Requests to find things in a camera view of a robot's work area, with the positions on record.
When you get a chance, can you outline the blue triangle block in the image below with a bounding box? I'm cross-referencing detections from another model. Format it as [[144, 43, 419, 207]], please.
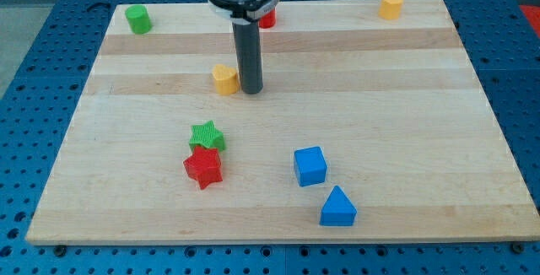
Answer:
[[319, 186, 357, 226]]

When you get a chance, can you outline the yellow hexagon block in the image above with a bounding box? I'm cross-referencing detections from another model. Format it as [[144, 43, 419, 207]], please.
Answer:
[[378, 0, 404, 20]]

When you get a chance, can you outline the blue cube block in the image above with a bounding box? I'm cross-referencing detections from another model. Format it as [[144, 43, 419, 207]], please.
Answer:
[[294, 146, 327, 187]]

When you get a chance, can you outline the red star block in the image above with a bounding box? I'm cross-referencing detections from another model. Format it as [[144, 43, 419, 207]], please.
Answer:
[[183, 146, 223, 190]]

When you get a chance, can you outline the green star block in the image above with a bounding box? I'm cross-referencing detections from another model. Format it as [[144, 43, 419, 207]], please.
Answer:
[[189, 121, 226, 152]]

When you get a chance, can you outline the red block behind rod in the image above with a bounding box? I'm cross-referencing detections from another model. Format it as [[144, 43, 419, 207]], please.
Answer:
[[258, 9, 277, 29]]

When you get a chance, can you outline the yellow heart block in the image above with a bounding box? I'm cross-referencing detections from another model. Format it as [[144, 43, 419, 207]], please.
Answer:
[[212, 64, 240, 95]]

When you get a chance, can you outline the green cylinder block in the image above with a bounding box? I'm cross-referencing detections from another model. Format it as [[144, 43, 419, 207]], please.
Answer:
[[124, 4, 152, 35]]

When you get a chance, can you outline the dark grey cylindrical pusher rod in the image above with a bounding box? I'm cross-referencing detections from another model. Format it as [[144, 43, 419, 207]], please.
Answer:
[[233, 22, 263, 94]]

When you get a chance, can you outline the wooden board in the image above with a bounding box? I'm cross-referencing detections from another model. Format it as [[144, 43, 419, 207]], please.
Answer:
[[26, 0, 539, 245]]

